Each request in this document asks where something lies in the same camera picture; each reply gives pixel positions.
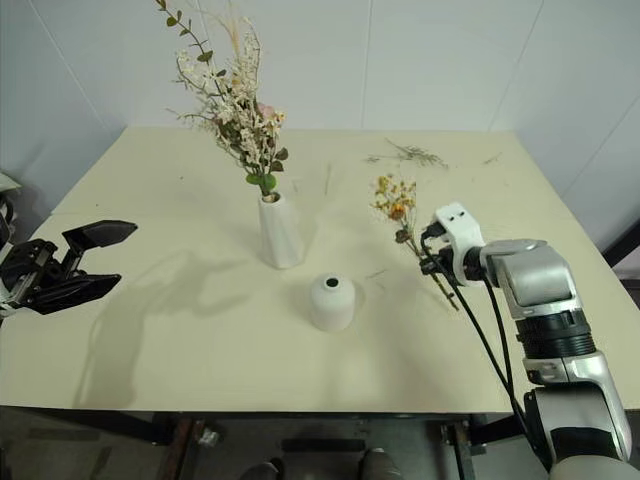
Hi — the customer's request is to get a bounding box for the long loose dried twig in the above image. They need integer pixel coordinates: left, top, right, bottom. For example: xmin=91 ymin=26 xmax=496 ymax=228
xmin=363 ymin=138 xmax=450 ymax=172

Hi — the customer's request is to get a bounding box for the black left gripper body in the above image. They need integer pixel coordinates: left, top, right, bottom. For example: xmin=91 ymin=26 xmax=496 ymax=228
xmin=0 ymin=238 xmax=85 ymax=307

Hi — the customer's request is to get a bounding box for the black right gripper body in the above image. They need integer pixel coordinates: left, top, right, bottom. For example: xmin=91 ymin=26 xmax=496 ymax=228
xmin=433 ymin=243 xmax=458 ymax=284

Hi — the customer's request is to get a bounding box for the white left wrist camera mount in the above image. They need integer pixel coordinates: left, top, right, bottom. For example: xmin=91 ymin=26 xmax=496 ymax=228
xmin=0 ymin=170 xmax=24 ymax=236

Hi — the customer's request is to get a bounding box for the dark rounded shape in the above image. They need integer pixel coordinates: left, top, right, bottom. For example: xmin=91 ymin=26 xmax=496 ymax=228
xmin=359 ymin=447 xmax=402 ymax=480
xmin=243 ymin=456 xmax=282 ymax=480

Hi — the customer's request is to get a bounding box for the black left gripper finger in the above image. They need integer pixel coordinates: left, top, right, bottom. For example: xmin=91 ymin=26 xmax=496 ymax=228
xmin=28 ymin=272 xmax=123 ymax=317
xmin=61 ymin=219 xmax=139 ymax=274

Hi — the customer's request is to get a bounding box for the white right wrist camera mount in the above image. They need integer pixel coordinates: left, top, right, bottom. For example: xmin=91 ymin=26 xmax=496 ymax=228
xmin=432 ymin=201 xmax=487 ymax=288

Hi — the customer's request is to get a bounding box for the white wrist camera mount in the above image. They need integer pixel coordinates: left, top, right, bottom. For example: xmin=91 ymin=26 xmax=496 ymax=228
xmin=432 ymin=201 xmax=487 ymax=288
xmin=0 ymin=170 xmax=24 ymax=236

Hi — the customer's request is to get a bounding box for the large white dried flower bouquet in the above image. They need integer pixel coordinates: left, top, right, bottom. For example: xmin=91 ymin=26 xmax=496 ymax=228
xmin=153 ymin=0 xmax=290 ymax=202

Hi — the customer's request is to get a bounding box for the tall ribbed white vase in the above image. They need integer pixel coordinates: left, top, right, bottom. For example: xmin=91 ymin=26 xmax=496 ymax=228
xmin=257 ymin=191 xmax=305 ymax=270

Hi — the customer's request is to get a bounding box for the dark furniture edge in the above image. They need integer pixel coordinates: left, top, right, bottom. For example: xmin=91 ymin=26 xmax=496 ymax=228
xmin=601 ymin=197 xmax=640 ymax=284

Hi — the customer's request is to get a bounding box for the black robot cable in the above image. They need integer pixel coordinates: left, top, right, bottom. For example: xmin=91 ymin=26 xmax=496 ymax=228
xmin=480 ymin=279 xmax=516 ymax=396
xmin=420 ymin=223 xmax=532 ymax=431

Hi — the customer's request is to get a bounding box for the short round white vase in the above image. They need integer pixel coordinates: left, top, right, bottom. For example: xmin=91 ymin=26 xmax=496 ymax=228
xmin=308 ymin=273 xmax=358 ymax=333

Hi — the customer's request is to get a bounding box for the small yellow orange flower bouquet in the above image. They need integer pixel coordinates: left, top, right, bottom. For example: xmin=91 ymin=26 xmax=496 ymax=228
xmin=369 ymin=173 xmax=461 ymax=313

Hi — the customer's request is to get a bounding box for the black metal table frame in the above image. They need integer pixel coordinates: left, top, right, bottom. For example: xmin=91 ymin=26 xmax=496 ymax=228
xmin=0 ymin=404 xmax=531 ymax=480

